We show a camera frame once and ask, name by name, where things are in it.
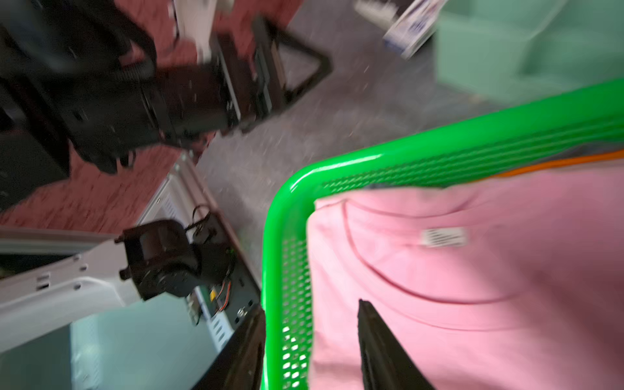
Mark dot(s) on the white perforated vent strip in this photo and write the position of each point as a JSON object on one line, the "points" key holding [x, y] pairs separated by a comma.
{"points": [[203, 312]]}

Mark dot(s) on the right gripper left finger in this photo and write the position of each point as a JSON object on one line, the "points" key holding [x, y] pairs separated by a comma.
{"points": [[240, 364]]}

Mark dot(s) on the orange t-shirt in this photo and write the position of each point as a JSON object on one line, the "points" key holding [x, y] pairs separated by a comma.
{"points": [[560, 163]]}

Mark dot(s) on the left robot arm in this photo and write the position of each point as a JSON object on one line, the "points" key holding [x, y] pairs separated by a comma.
{"points": [[83, 76]]}

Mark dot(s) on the green plastic basket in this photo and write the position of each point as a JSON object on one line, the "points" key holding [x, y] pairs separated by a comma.
{"points": [[454, 154]]}

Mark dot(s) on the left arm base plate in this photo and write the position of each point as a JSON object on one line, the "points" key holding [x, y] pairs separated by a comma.
{"points": [[226, 293]]}

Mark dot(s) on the mint green file organizer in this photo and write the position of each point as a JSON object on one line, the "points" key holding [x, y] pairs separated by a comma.
{"points": [[512, 52]]}

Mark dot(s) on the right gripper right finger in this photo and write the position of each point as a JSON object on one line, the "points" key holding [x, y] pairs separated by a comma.
{"points": [[385, 364]]}

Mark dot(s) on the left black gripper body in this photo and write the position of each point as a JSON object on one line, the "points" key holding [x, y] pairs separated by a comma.
{"points": [[257, 89]]}

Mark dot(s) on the white red blue booklet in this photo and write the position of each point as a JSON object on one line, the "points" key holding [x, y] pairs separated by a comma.
{"points": [[414, 27]]}

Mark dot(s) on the pink t-shirt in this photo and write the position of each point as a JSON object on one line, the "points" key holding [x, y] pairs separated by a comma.
{"points": [[513, 283]]}

